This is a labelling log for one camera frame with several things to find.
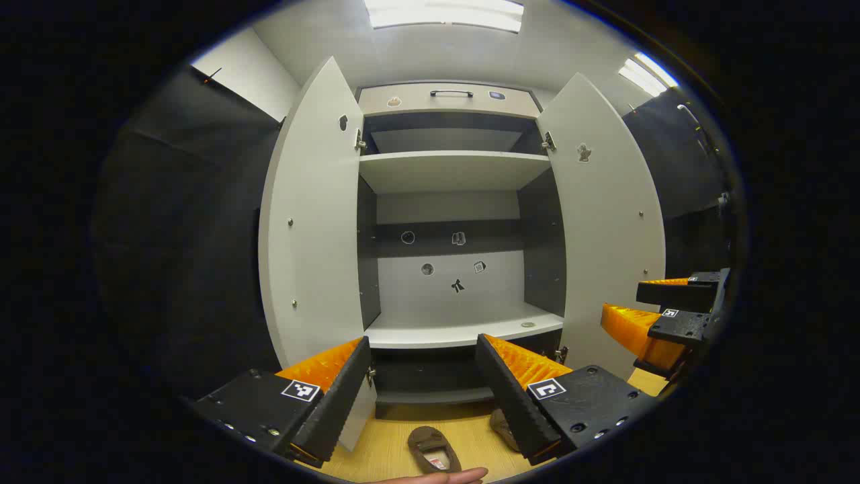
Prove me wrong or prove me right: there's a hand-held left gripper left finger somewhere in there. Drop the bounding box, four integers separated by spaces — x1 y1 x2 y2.
191 335 372 469

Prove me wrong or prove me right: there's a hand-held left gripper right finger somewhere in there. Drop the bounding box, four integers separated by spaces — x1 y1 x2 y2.
475 333 662 467

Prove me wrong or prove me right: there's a brown fuzzy slipper shoe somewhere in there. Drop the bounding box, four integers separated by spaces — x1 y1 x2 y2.
488 407 523 452
407 426 463 474

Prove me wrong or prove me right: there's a light grey cabinet door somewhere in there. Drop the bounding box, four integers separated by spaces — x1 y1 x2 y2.
535 73 667 381
259 56 378 452

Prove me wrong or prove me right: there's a grey shoe cabinet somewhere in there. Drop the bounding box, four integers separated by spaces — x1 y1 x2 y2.
355 81 569 421

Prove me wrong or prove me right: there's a black backdrop cloth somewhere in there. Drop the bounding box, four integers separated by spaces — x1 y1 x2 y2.
621 87 734 278
97 66 284 401

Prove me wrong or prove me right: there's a small ceiling light panel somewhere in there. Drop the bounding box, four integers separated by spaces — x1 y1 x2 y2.
618 52 679 97

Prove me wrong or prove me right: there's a large ceiling light panel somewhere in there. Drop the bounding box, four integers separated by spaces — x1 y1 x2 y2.
364 0 525 33

